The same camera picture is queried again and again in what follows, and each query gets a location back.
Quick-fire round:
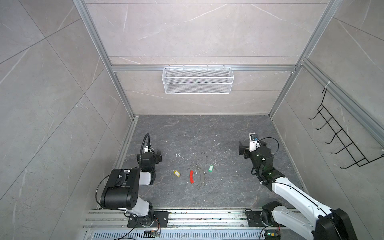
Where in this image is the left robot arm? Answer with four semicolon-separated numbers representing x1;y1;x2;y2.
96;151;162;221

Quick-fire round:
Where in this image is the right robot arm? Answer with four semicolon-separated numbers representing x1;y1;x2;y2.
239;134;357;240

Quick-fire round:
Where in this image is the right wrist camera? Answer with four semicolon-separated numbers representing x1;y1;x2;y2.
249;133;260;152

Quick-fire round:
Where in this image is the black right camera cable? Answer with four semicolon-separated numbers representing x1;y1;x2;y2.
257;136;280;157

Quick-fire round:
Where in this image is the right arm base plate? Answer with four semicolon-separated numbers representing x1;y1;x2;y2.
244;209;281;227

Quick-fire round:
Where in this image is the white wire mesh basket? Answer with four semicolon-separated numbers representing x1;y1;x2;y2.
162;67;235;95

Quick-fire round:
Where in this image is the black corrugated cable conduit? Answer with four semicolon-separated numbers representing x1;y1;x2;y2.
139;133;151;166

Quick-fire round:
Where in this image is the black wire hook rack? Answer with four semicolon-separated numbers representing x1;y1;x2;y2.
308;88;384;170

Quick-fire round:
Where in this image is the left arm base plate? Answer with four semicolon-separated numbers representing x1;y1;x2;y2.
127;211;170;228

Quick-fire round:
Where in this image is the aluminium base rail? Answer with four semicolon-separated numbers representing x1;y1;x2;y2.
80;209;267;231

